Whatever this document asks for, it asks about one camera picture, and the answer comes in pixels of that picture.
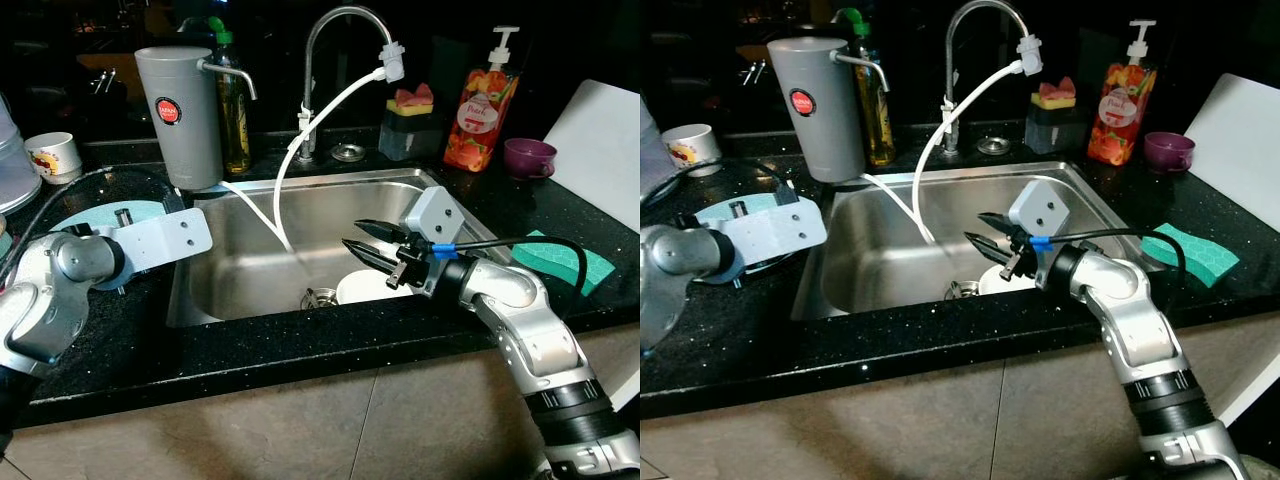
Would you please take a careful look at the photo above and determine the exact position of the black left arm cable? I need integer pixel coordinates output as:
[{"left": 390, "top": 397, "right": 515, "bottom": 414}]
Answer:
[
  {"left": 642, "top": 160, "right": 801, "bottom": 213},
  {"left": 0, "top": 165, "right": 191, "bottom": 281}
]

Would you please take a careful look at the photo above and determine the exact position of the yellow and pink sponge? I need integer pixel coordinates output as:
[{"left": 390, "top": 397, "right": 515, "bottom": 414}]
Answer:
[
  {"left": 1033, "top": 77, "right": 1078, "bottom": 111},
  {"left": 392, "top": 83, "right": 436, "bottom": 113}
]

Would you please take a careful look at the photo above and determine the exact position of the white water hose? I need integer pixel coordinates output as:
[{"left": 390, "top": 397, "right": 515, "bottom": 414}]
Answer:
[
  {"left": 862, "top": 60, "right": 1026, "bottom": 246},
  {"left": 218, "top": 66, "right": 389, "bottom": 253}
]

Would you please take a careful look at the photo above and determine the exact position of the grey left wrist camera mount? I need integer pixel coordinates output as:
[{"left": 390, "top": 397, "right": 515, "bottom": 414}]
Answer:
[
  {"left": 715, "top": 200, "right": 829, "bottom": 283},
  {"left": 95, "top": 207, "right": 214, "bottom": 291}
]

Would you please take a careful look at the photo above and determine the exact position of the white printed mug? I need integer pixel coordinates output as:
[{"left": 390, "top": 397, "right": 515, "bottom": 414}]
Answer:
[
  {"left": 662, "top": 124, "right": 723, "bottom": 178},
  {"left": 24, "top": 132, "right": 83, "bottom": 186}
]

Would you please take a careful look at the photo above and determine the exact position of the grey water filter canister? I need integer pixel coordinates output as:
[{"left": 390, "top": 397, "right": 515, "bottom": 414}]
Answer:
[
  {"left": 767, "top": 37, "right": 891, "bottom": 184},
  {"left": 134, "top": 45, "right": 259, "bottom": 193}
]

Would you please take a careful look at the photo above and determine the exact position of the white bowl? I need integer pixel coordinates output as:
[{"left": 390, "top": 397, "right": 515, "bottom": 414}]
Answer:
[
  {"left": 335, "top": 268, "right": 406, "bottom": 306},
  {"left": 978, "top": 262, "right": 1041, "bottom": 296}
]

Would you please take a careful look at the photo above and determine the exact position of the white cutting board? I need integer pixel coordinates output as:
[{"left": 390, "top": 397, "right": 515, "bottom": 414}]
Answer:
[
  {"left": 1183, "top": 73, "right": 1280, "bottom": 206},
  {"left": 542, "top": 80, "right": 641, "bottom": 233}
]

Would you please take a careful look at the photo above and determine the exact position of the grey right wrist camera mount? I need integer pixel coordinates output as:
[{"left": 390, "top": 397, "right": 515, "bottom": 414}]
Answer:
[
  {"left": 1008, "top": 180, "right": 1071, "bottom": 246},
  {"left": 400, "top": 186, "right": 466, "bottom": 251}
]

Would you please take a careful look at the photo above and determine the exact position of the green-capped oil bottle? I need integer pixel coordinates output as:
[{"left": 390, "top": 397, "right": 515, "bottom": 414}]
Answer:
[
  {"left": 207, "top": 15, "right": 253, "bottom": 176},
  {"left": 838, "top": 8, "right": 896, "bottom": 168}
]

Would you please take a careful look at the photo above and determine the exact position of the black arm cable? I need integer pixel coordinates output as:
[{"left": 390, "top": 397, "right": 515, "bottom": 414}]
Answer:
[
  {"left": 0, "top": 165, "right": 191, "bottom": 281},
  {"left": 642, "top": 160, "right": 801, "bottom": 213},
  {"left": 1030, "top": 228, "right": 1189, "bottom": 291},
  {"left": 432, "top": 236, "right": 589, "bottom": 296}
]

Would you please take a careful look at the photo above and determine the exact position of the black sponge holder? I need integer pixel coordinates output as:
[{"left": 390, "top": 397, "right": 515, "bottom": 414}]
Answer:
[
  {"left": 378, "top": 105, "right": 446, "bottom": 163},
  {"left": 1024, "top": 105, "right": 1089, "bottom": 156}
]

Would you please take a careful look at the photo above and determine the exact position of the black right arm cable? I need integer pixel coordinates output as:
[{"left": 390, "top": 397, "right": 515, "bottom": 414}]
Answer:
[
  {"left": 1030, "top": 228, "right": 1189, "bottom": 291},
  {"left": 432, "top": 236, "right": 589, "bottom": 296}
]

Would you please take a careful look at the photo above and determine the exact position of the stainless steel sink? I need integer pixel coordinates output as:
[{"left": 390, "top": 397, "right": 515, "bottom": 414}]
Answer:
[
  {"left": 165, "top": 167, "right": 511, "bottom": 329},
  {"left": 790, "top": 162, "right": 1166, "bottom": 323}
]

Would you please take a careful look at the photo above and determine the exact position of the chrome gooseneck faucet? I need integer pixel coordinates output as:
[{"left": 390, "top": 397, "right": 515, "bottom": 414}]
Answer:
[
  {"left": 940, "top": 0, "right": 1044, "bottom": 156},
  {"left": 298, "top": 5, "right": 406, "bottom": 166}
]

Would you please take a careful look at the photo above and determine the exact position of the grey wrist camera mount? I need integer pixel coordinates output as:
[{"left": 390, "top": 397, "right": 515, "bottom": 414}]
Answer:
[
  {"left": 715, "top": 200, "right": 829, "bottom": 283},
  {"left": 1008, "top": 180, "right": 1071, "bottom": 246},
  {"left": 400, "top": 186, "right": 466, "bottom": 251},
  {"left": 95, "top": 207, "right": 214, "bottom": 291}
]

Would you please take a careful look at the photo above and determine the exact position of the purple cup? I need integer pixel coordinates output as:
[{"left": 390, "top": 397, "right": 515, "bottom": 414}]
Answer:
[
  {"left": 1143, "top": 131, "right": 1197, "bottom": 174},
  {"left": 503, "top": 138, "right": 558, "bottom": 181}
]

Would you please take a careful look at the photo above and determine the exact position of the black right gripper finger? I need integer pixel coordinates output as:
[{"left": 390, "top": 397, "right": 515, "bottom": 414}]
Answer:
[
  {"left": 354, "top": 219, "right": 414, "bottom": 247},
  {"left": 342, "top": 238, "right": 405, "bottom": 273},
  {"left": 978, "top": 212, "right": 1023, "bottom": 241},
  {"left": 965, "top": 232, "right": 1018, "bottom": 267}
]

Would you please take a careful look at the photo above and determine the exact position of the green wavy sponge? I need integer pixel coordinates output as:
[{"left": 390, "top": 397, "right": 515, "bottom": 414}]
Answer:
[
  {"left": 510, "top": 230, "right": 616, "bottom": 298},
  {"left": 1140, "top": 222, "right": 1241, "bottom": 289}
]

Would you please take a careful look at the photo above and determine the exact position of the orange soap pump bottle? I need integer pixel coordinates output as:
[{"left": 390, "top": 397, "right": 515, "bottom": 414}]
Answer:
[
  {"left": 443, "top": 25, "right": 523, "bottom": 174},
  {"left": 1088, "top": 20, "right": 1159, "bottom": 168}
]

